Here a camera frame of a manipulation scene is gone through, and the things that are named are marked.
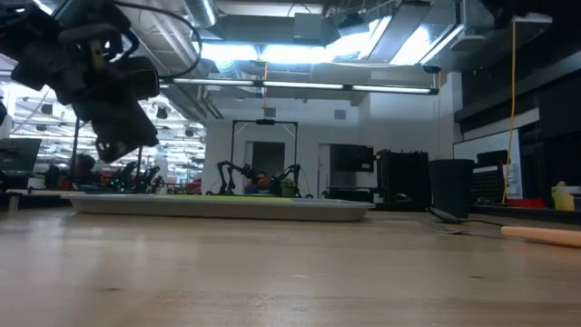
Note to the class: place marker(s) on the long ceiling light fixture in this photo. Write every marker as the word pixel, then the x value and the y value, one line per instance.
pixel 299 85

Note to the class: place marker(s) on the grey plastic tray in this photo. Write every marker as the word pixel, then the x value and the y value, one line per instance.
pixel 218 211

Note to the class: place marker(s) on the red flat object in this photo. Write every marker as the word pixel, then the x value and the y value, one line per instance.
pixel 526 203

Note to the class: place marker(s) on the dark teal plastic cup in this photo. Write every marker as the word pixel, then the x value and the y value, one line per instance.
pixel 451 186

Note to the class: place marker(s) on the black equipment cabinet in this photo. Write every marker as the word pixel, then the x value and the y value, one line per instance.
pixel 404 175

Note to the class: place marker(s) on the person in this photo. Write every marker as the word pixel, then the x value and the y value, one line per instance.
pixel 261 181

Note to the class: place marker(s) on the dark metal spoon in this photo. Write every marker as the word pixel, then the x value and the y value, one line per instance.
pixel 442 214

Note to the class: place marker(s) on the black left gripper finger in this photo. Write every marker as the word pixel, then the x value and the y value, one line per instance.
pixel 125 136
pixel 106 106

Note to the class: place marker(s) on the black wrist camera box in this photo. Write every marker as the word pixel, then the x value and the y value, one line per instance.
pixel 140 77

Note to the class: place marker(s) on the black background rig frame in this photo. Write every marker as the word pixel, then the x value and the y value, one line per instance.
pixel 264 121

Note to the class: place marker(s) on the black wall monitor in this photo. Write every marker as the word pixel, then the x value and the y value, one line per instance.
pixel 351 158

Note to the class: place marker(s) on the black pegboard panel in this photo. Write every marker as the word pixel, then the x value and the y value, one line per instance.
pixel 488 186

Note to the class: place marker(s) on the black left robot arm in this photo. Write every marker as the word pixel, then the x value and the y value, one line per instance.
pixel 27 54

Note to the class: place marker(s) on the black background robot arm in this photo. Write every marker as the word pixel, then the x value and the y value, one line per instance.
pixel 227 175
pixel 290 175

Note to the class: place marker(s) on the yellow green bottle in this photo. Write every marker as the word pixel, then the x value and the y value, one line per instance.
pixel 563 197

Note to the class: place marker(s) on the dark desk monitor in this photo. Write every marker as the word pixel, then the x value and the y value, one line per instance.
pixel 19 154

